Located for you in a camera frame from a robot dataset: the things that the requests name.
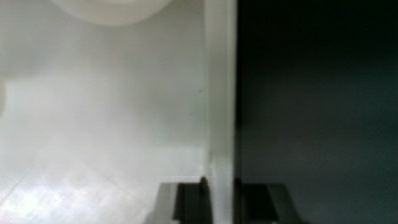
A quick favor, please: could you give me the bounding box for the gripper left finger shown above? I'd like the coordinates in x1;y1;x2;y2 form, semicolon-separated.
157;178;212;224

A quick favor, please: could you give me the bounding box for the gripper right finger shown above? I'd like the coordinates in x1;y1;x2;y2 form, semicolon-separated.
235;179;310;224

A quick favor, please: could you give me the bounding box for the white square tabletop tray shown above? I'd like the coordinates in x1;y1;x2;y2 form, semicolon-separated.
0;0;237;224

